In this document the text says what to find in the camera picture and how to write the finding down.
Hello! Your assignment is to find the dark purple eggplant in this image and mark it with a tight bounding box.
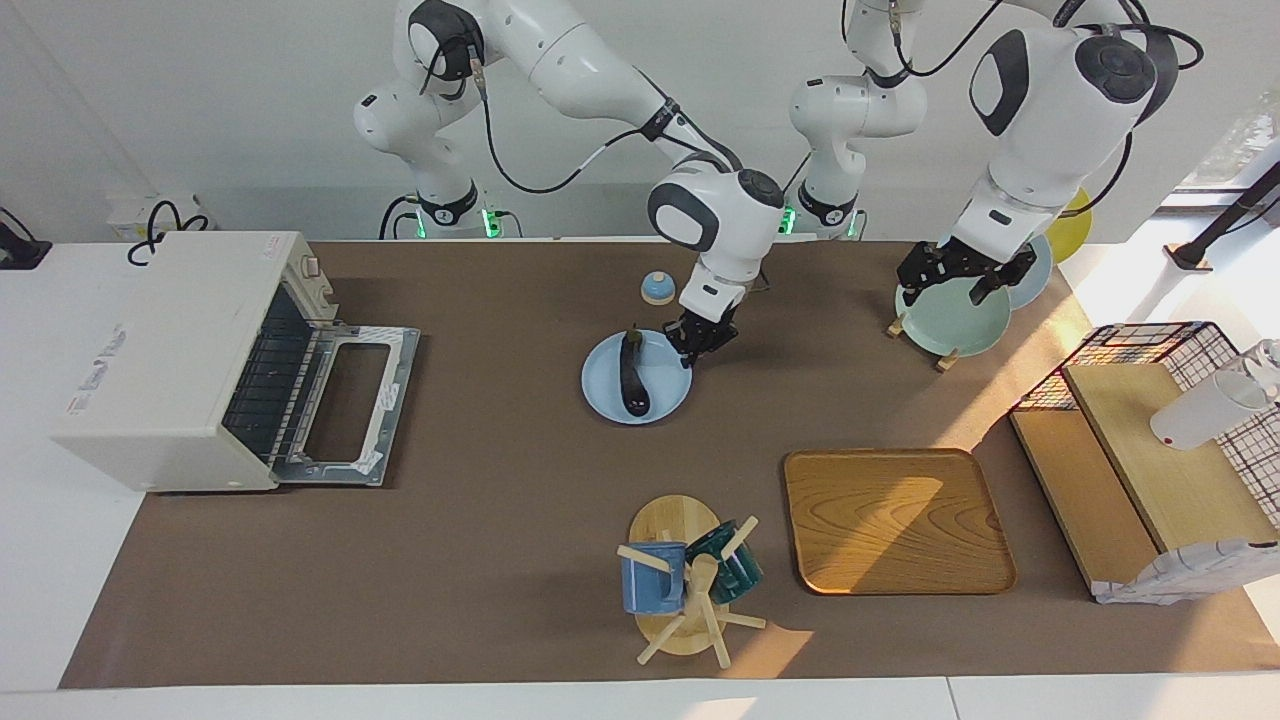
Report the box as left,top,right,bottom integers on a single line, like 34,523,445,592
618,325,651,417

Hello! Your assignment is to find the white toaster oven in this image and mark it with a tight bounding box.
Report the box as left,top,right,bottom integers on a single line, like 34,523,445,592
52,232,421,493

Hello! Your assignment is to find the light blue racked plate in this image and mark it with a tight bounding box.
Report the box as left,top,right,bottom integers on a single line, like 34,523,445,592
1008,235,1053,311

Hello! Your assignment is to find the wooden plate rack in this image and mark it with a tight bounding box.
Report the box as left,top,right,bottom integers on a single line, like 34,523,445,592
887,312,961,374

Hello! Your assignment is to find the pale green plate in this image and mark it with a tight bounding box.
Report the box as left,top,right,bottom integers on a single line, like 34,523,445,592
895,272,1013,358

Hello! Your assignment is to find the yellow plate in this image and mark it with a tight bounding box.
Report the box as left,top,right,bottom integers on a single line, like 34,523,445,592
1045,187,1094,264

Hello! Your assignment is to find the wooden mug tree stand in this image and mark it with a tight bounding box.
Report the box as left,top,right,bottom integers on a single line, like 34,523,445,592
617,495,771,669

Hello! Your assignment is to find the dark green mug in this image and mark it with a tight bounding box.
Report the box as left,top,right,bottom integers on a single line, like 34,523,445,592
685,520,764,605

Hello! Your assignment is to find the blue mug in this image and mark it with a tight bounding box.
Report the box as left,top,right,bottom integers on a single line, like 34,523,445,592
620,541,691,615

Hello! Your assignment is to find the wooden serving tray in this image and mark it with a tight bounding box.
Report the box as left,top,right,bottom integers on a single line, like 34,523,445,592
783,448,1018,597

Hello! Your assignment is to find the white cup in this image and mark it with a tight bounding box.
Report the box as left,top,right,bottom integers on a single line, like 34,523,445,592
1150,340,1280,451

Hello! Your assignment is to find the black stand pole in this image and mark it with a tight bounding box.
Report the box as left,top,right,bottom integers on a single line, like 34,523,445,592
1163,160,1280,273

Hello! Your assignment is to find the brown table mat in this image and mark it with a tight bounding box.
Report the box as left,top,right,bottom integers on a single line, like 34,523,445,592
60,240,1280,689

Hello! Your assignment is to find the white checked cloth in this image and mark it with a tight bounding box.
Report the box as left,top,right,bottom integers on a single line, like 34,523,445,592
1093,540,1280,606

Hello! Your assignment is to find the black device on table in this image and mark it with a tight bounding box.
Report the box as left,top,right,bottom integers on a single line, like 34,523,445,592
0,207,53,271

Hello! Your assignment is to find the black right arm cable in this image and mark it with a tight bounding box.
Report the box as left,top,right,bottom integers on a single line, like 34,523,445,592
420,35,746,197

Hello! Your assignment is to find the wooden wire shelf rack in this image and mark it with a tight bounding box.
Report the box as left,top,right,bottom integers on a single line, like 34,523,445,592
1008,362,1280,601

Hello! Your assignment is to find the black wire basket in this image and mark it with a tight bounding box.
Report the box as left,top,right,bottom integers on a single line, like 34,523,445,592
1010,321,1280,528

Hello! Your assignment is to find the black base cable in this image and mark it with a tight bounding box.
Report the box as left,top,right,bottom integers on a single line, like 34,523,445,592
378,193,426,241

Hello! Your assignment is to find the black oven power cord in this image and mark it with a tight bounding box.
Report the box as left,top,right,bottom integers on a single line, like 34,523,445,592
126,200,213,267

